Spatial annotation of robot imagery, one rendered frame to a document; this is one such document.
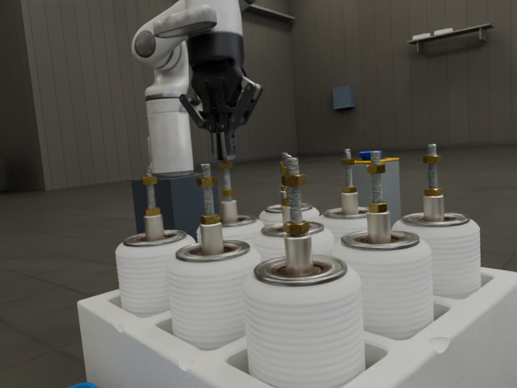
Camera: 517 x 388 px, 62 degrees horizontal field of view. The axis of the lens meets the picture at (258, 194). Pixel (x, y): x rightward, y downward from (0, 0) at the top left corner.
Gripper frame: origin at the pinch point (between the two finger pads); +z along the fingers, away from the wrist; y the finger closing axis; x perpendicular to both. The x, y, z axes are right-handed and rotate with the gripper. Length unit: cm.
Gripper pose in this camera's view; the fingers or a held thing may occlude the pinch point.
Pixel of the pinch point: (224, 145)
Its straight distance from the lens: 59.4
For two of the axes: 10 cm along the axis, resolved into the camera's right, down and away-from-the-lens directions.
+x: -5.2, 1.4, -8.4
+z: 0.8, 9.9, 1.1
